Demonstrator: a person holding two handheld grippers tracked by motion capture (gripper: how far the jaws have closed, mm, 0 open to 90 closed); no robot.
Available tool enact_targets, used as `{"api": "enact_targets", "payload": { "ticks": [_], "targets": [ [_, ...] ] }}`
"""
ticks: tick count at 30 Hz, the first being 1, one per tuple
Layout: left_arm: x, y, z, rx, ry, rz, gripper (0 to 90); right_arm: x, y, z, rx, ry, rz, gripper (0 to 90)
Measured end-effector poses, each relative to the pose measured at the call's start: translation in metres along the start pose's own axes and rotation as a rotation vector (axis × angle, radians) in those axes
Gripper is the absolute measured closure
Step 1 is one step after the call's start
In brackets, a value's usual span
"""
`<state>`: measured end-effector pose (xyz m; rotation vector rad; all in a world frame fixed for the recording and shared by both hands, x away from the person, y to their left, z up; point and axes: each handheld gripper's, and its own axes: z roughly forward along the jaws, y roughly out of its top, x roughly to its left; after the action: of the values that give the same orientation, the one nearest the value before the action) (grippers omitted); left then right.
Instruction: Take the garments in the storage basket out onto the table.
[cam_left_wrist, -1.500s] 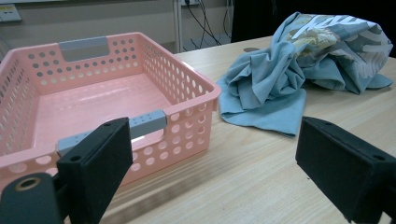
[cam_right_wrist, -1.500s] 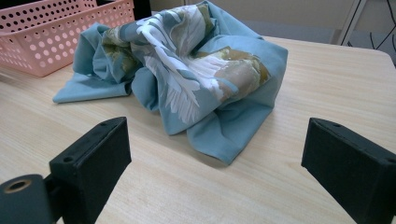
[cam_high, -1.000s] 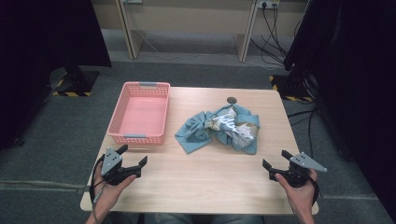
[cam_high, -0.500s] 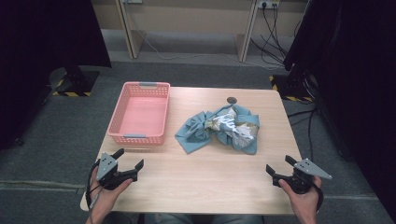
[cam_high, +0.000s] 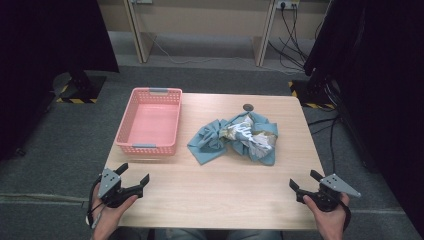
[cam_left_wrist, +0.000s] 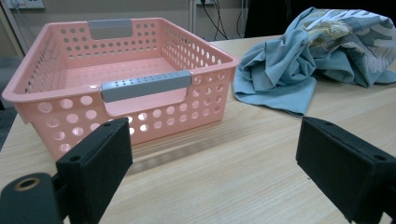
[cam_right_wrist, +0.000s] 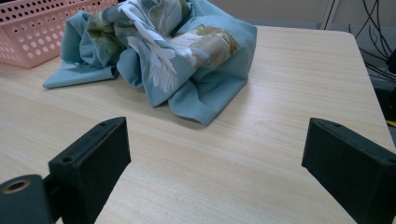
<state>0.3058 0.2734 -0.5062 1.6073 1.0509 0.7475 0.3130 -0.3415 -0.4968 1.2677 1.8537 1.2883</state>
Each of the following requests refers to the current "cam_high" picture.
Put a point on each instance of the light wooden desk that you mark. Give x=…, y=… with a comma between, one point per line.
x=200, y=20

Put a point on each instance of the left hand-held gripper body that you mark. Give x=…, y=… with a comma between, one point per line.
x=113, y=190

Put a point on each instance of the plain teal blue garment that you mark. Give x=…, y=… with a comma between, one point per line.
x=206, y=141

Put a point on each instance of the person's left hand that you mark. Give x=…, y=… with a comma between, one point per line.
x=111, y=216

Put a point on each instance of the person's right hand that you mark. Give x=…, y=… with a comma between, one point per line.
x=328, y=221

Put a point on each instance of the pink perforated plastic basket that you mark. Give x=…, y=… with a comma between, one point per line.
x=153, y=123

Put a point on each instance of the black stand base with hazard stripes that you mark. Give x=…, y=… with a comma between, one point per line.
x=313, y=95
x=83, y=88

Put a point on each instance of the white wall power outlet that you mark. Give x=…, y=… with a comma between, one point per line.
x=287, y=4

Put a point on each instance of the teal garment with leaf print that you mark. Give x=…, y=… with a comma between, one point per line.
x=253, y=140

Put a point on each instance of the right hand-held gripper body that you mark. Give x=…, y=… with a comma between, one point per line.
x=328, y=191

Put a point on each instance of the black curtain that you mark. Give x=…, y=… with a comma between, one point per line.
x=40, y=40
x=383, y=83

